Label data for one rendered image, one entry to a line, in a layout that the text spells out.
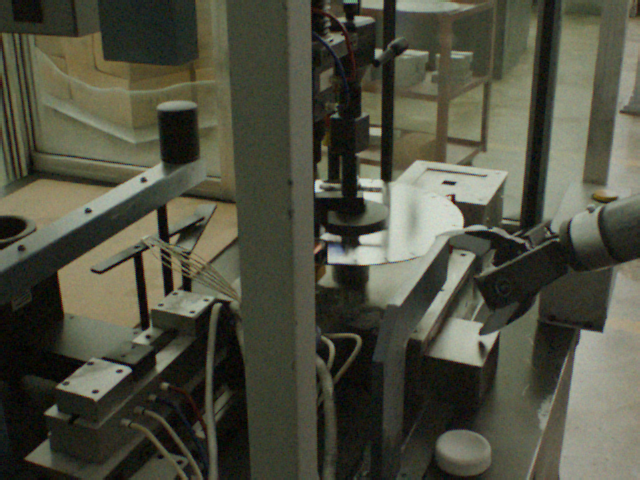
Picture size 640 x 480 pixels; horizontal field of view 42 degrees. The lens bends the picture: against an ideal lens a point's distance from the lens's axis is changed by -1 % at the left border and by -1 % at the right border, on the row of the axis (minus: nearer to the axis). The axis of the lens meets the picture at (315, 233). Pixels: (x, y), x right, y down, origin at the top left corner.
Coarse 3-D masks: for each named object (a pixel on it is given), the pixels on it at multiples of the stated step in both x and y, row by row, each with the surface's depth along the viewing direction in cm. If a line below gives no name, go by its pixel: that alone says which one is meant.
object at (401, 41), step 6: (396, 42) 110; (402, 42) 110; (408, 42) 111; (390, 48) 109; (396, 48) 109; (402, 48) 110; (384, 54) 108; (390, 54) 108; (396, 54) 110; (378, 60) 106; (384, 60) 107; (378, 66) 107
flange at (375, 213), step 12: (372, 204) 127; (336, 216) 123; (348, 216) 123; (360, 216) 123; (372, 216) 123; (384, 216) 123; (336, 228) 121; (348, 228) 120; (360, 228) 120; (372, 228) 121
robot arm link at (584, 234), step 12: (576, 216) 104; (588, 216) 102; (576, 228) 102; (588, 228) 101; (576, 240) 102; (588, 240) 100; (600, 240) 99; (576, 252) 102; (588, 252) 101; (600, 252) 100; (588, 264) 102; (600, 264) 101; (612, 264) 101
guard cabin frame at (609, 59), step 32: (224, 0) 170; (352, 0) 160; (384, 0) 157; (608, 0) 141; (0, 32) 195; (224, 32) 173; (384, 32) 160; (608, 32) 143; (0, 64) 198; (224, 64) 175; (384, 64) 162; (608, 64) 145; (224, 96) 178; (384, 96) 164; (608, 96) 146; (32, 128) 206; (224, 128) 181; (384, 128) 167; (608, 128) 149; (32, 160) 208; (64, 160) 203; (96, 160) 202; (224, 160) 184; (384, 160) 170; (608, 160) 151; (192, 192) 191; (224, 192) 188; (512, 224) 163
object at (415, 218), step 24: (384, 192) 135; (408, 192) 134; (432, 192) 134; (408, 216) 125; (432, 216) 125; (456, 216) 125; (336, 240) 118; (360, 240) 117; (384, 240) 117; (408, 240) 117; (432, 240) 117; (336, 264) 111; (360, 264) 110
